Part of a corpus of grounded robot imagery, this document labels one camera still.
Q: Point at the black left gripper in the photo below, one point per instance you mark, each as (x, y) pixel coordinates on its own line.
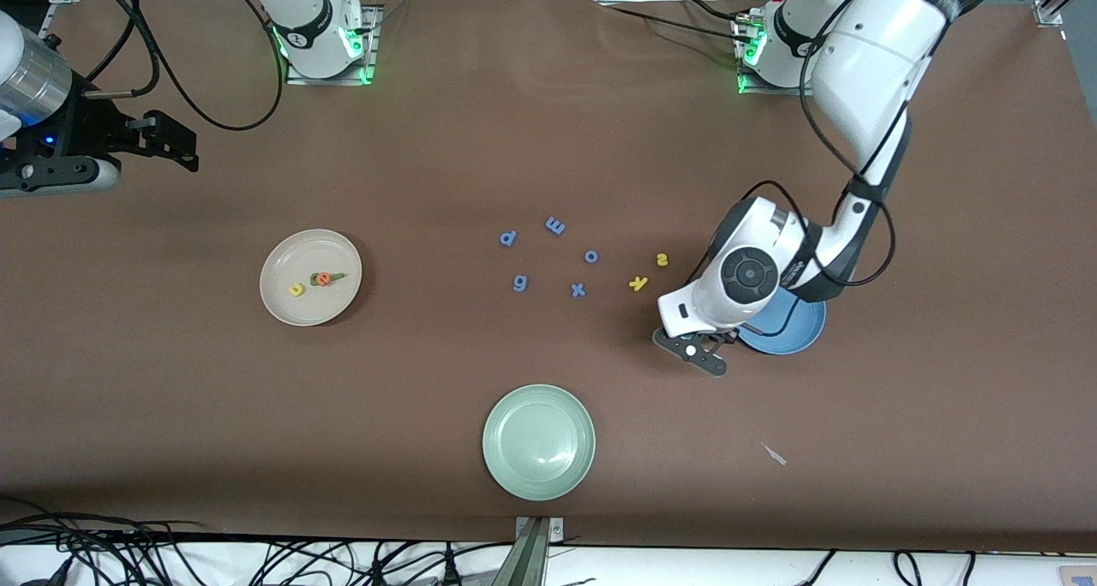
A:
(728, 338)

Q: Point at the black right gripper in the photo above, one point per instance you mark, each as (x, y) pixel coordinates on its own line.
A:
(96, 131)

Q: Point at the yellow foam letter k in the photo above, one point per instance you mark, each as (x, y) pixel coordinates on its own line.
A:
(638, 283)

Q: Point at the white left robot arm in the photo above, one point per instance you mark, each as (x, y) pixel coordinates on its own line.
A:
(866, 63)

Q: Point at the metal arm base mounting plate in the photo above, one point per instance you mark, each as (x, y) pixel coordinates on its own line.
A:
(368, 55)
(771, 91)

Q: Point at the blue plate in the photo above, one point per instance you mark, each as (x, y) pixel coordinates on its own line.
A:
(797, 329)

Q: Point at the small white paper scrap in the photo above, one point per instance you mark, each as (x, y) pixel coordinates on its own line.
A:
(774, 454)

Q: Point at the beige brown plate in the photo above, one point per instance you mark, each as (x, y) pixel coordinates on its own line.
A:
(300, 252)

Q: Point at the blue foam letter m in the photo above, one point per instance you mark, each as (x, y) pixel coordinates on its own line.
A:
(555, 225)

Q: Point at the pale green plate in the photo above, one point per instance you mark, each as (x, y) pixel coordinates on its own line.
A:
(538, 442)

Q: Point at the blue foam letter d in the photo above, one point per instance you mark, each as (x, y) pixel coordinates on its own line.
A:
(508, 238)

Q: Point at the brown table cover sheet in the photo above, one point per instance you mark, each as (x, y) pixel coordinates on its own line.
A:
(548, 140)

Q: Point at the tan box with blue print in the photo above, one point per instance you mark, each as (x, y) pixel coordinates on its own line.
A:
(1080, 576)

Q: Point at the grey metal camera mount bracket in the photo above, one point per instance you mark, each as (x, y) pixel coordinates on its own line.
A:
(536, 552)

